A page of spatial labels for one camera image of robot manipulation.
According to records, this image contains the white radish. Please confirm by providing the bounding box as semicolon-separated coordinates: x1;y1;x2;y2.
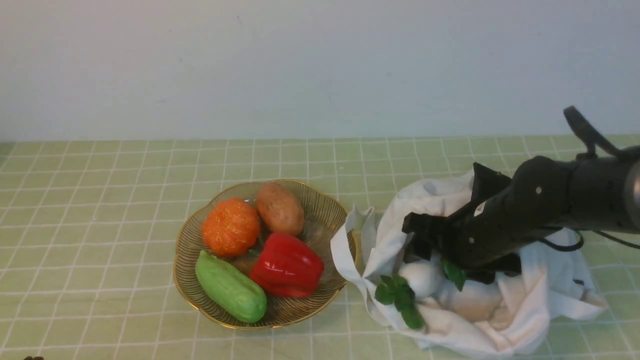
434;280;503;322

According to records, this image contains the white cloth tote bag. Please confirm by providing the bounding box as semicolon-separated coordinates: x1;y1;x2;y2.
331;172;607;360

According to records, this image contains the gold wire basket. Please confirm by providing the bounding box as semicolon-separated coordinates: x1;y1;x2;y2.
173;179;359;330

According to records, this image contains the green checkered tablecloth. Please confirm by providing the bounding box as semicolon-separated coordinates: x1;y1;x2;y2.
0;134;640;360

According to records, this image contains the red bell pepper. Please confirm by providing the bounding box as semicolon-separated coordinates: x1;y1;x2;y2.
249;232;325;298

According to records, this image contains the brown potato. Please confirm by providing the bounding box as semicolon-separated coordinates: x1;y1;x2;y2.
254;181;305;237

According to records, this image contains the green cucumber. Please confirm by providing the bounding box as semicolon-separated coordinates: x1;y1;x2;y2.
195;250;268;324

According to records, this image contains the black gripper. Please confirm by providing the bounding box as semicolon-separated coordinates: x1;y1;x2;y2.
402;156;576;285

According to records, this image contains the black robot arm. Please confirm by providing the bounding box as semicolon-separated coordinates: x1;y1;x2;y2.
401;149;639;284

